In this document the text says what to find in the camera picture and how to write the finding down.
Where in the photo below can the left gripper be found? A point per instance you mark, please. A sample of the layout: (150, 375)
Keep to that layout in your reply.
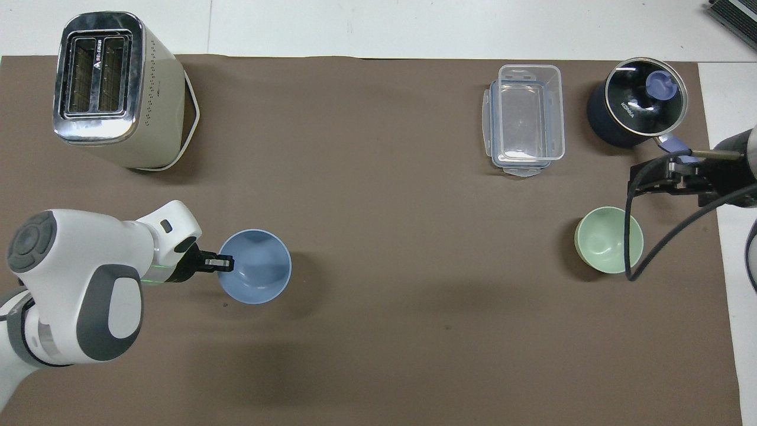
(189, 264)

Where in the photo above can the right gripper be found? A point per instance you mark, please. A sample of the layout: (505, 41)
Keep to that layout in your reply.
(730, 171)

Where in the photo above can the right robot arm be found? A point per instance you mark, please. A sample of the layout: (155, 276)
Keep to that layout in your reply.
(754, 260)

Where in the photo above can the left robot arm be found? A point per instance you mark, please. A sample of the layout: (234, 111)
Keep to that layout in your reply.
(77, 260)

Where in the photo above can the blue bowl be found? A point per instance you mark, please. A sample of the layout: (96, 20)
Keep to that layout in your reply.
(260, 278)

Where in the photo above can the green bowl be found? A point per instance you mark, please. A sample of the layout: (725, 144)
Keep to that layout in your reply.
(603, 242)

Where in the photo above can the glass pot lid purple knob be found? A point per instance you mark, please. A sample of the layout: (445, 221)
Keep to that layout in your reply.
(641, 94)

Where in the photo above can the cream and chrome toaster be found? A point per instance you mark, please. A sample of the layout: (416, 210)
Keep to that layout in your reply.
(136, 112)

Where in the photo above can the clear plastic container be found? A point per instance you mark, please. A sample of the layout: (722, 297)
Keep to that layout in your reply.
(529, 118)

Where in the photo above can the clear container lid blue seal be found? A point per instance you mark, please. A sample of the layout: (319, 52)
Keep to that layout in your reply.
(520, 170)

